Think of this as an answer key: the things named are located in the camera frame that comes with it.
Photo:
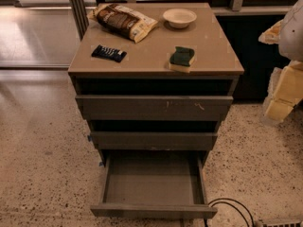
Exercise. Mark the brown chip bag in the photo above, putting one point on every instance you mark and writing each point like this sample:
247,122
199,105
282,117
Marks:
124,21

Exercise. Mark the top grey drawer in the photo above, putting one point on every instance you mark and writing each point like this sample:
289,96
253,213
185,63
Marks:
154,108

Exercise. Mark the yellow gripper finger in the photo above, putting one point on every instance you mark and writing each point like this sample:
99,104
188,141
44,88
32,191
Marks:
271,35
285,91

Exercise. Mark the white bowl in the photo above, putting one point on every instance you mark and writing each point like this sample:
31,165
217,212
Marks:
179,18

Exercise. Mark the metal window frame post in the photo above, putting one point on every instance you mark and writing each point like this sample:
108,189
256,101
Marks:
79,13

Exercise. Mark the floor vent grille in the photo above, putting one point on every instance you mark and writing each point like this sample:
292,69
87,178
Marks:
279,222

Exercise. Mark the green and yellow sponge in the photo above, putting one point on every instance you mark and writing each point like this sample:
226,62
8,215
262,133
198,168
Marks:
181,59

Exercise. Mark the open bottom grey drawer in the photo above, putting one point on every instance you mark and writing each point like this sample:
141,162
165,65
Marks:
153,184

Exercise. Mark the grey drawer cabinet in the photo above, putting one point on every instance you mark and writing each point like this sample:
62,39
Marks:
145,69

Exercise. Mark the middle grey drawer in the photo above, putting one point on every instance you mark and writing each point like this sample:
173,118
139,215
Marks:
154,140

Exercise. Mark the dark blue snack bar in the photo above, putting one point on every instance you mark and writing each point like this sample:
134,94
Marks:
108,53

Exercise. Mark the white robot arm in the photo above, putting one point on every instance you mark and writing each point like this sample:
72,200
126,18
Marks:
290,43

